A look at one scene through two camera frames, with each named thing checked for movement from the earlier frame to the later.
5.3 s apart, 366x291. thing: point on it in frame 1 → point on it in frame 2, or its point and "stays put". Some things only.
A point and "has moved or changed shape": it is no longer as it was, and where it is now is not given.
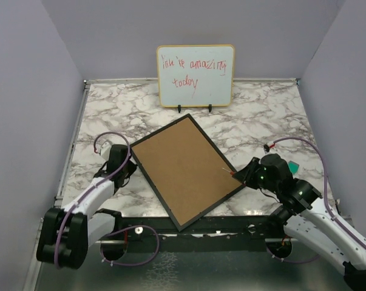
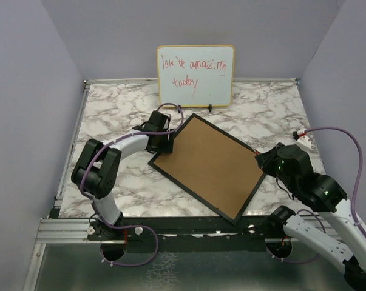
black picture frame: [190, 176] has moved or changed shape
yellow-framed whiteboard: [195, 76] stays put
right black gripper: [245, 176] → [265, 159]
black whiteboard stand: [210, 107] stays put
